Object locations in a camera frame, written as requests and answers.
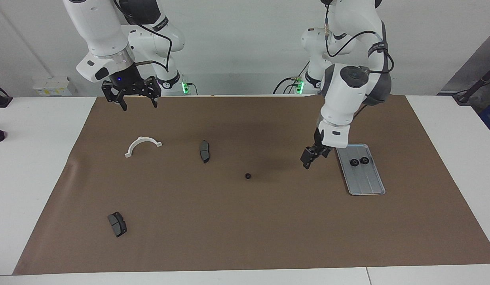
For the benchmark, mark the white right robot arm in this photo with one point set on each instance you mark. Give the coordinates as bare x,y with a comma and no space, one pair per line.
98,27

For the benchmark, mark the black stand leg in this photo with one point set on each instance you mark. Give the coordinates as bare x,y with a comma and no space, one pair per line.
464,97

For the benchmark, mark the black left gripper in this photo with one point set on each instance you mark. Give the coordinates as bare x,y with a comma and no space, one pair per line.
318,150

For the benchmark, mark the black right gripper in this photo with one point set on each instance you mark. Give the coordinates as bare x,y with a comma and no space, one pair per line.
130,85

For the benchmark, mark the silver metal tray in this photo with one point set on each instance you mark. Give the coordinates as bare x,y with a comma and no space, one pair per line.
367,184

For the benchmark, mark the dark grey brake pad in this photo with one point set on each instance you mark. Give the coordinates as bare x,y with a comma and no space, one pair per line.
204,150
117,225

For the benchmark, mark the brown paper mat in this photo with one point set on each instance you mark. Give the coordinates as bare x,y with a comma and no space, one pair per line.
245,221

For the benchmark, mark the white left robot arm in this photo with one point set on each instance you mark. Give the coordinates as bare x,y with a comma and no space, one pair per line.
348,91

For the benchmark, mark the white curved plastic bracket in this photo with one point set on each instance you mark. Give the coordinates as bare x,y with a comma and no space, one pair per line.
141,139

